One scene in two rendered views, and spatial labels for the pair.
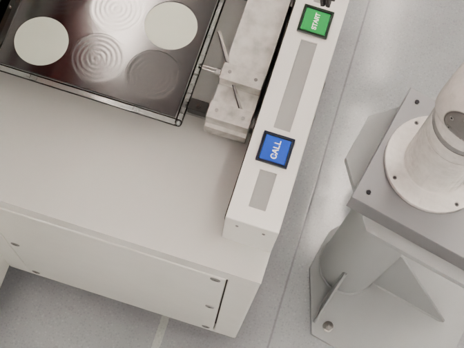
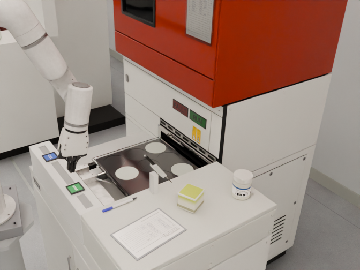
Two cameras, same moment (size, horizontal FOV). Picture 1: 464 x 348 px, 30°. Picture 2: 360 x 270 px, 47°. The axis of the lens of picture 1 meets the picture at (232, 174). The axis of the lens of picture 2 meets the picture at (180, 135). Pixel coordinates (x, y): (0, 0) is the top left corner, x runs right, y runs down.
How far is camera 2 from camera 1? 2.12 m
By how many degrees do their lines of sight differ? 74
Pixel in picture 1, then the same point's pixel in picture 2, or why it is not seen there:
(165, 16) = (132, 173)
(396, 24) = not seen: outside the picture
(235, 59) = (96, 184)
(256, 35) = (98, 194)
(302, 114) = (51, 168)
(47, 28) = (158, 150)
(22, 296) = not seen: hidden behind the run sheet
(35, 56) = (151, 144)
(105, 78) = (126, 152)
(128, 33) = (136, 163)
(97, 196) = (99, 151)
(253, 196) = (45, 148)
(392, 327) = not seen: outside the picture
